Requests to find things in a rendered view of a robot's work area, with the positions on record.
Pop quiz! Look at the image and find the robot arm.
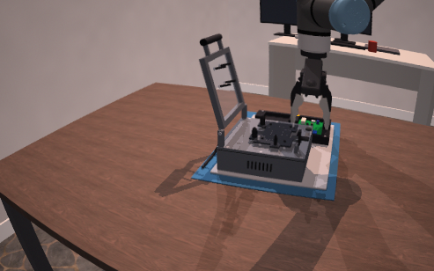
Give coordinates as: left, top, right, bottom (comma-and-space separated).
295, 0, 385, 96

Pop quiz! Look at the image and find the green circuit board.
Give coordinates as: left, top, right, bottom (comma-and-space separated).
298, 117, 323, 135

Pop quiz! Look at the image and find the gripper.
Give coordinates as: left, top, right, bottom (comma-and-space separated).
291, 49, 332, 130

